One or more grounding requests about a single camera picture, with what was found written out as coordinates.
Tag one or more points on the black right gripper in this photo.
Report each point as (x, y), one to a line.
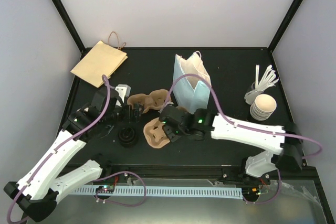
(172, 136)

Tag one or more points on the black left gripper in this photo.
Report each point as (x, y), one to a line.
(136, 114)

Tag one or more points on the single brown cup carrier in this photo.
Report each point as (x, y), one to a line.
(154, 130)

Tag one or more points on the light blue paper bag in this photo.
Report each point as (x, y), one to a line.
(190, 92)

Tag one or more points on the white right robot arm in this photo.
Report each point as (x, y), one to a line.
(280, 151)

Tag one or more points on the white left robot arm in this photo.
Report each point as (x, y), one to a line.
(43, 188)

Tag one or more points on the stack of black lids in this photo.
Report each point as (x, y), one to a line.
(127, 137)

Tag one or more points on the brown kraft paper bag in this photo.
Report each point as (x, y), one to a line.
(102, 59)

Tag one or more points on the black circuit board with leds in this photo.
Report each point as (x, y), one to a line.
(105, 189)

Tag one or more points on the stack of white paper cups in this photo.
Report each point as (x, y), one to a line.
(263, 107)

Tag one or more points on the clear cup of stirrers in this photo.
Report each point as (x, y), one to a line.
(261, 82)

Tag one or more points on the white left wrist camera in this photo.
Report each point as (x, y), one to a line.
(123, 91)

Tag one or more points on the light blue cable duct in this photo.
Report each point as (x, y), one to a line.
(164, 191)

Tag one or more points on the black frame post left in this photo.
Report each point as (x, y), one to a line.
(69, 24)

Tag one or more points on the black frame post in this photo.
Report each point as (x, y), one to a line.
(69, 24)
(293, 8)

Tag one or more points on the black frame post right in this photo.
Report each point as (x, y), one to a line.
(293, 8)

